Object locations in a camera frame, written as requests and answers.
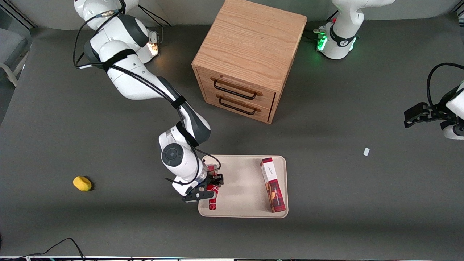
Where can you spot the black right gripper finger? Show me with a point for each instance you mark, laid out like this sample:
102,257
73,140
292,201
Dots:
208,180
218,179

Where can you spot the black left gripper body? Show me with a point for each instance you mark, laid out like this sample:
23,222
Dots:
437,111

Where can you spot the red coke bottle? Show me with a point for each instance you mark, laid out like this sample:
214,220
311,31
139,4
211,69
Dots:
213,197

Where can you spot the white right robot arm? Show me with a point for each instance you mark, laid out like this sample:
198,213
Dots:
130,79

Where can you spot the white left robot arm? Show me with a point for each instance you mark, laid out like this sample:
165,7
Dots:
340,40

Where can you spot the white plastic tray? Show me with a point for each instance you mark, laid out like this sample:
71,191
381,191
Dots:
243,188

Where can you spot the red cookie box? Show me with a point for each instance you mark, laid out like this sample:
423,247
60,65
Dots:
272,185

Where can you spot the small white paper scrap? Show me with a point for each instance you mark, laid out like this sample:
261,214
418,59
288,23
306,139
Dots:
366,152

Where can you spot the yellow lemon-shaped object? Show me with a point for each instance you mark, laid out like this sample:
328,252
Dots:
82,183

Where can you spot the wooden drawer cabinet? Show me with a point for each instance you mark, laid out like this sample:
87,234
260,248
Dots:
250,43

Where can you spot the grey chair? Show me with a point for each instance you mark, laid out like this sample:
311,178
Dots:
11,50

